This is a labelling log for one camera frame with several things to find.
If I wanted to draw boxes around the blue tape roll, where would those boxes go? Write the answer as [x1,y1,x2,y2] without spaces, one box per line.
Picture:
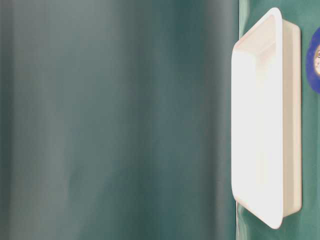
[305,27,320,94]

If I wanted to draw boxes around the white plastic tray case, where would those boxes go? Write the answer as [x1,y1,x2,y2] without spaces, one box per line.
[231,7,302,229]

